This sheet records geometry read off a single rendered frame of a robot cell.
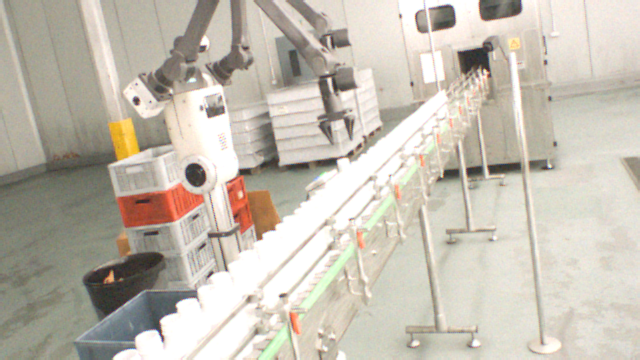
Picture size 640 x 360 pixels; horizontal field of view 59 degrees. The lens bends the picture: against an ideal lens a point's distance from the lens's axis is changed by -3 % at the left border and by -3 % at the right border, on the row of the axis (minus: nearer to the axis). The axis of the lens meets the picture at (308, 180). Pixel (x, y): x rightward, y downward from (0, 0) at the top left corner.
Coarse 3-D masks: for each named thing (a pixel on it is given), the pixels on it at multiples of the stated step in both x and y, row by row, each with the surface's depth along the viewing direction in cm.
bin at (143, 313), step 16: (128, 304) 167; (144, 304) 173; (160, 304) 173; (112, 320) 160; (128, 320) 166; (144, 320) 172; (160, 320) 175; (80, 336) 149; (96, 336) 154; (112, 336) 159; (128, 336) 165; (160, 336) 176; (80, 352) 147; (96, 352) 145; (112, 352) 143
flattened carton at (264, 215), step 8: (248, 192) 505; (256, 192) 503; (264, 192) 501; (248, 200) 509; (256, 200) 507; (264, 200) 505; (256, 208) 511; (264, 208) 509; (272, 208) 506; (256, 216) 515; (264, 216) 513; (272, 216) 510; (256, 224) 519; (264, 224) 516; (272, 224) 514; (256, 232) 523; (264, 232) 520; (256, 240) 526
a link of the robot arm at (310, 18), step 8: (288, 0) 220; (296, 0) 219; (304, 0) 218; (296, 8) 220; (304, 8) 219; (312, 8) 217; (304, 16) 219; (312, 16) 218; (320, 16) 217; (312, 24) 219; (328, 24) 217
